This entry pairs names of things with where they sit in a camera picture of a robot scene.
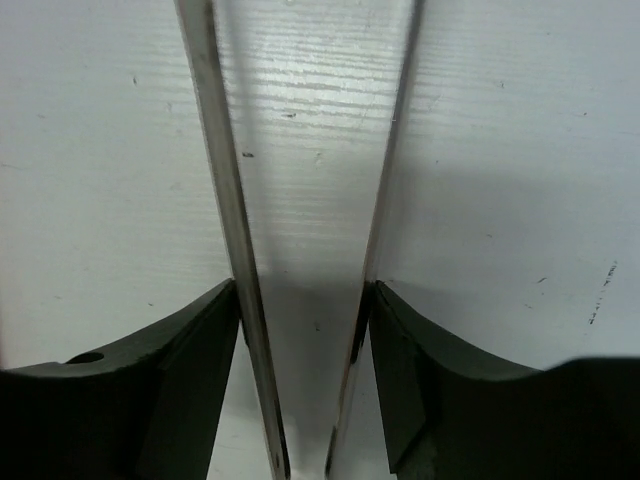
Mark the metal serving tongs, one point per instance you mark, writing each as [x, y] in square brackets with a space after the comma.
[198, 25]

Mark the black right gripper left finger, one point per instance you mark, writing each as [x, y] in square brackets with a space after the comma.
[146, 406]

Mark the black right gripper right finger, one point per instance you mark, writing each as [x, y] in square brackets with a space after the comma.
[451, 410]

